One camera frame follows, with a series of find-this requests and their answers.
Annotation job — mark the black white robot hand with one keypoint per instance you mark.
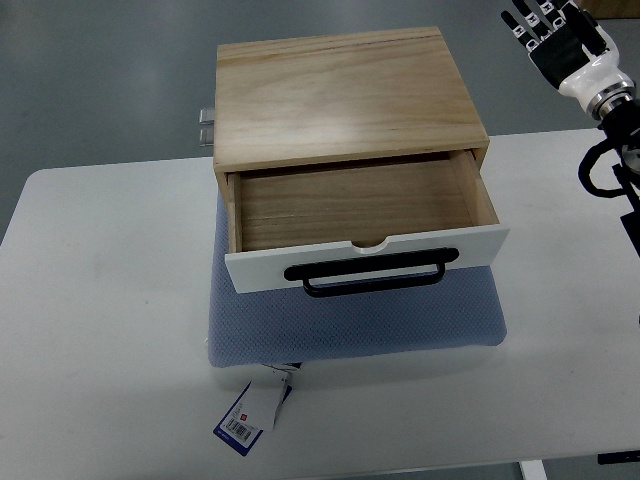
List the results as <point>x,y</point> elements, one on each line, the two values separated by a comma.
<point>573,53</point>

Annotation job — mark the white drawer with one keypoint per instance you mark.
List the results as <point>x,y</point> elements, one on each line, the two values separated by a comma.
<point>282,217</point>

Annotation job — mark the black drawer handle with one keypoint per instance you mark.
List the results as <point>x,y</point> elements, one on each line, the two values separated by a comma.
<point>372,273</point>

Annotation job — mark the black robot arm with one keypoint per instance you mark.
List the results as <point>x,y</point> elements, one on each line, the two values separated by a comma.
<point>621,127</point>

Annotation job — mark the wooden drawer cabinet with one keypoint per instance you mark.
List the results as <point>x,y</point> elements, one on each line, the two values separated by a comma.
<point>328,99</point>

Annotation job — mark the blue mesh cushion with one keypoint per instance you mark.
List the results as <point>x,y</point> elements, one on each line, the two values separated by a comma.
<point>289,326</point>

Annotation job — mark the grey metal table clamp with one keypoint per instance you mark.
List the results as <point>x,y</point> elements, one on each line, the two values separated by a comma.
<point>206,123</point>

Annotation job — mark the white table leg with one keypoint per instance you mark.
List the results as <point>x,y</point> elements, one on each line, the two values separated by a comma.
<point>533,470</point>

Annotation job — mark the white blue product tag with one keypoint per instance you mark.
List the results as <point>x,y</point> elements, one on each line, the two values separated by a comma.
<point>256,408</point>

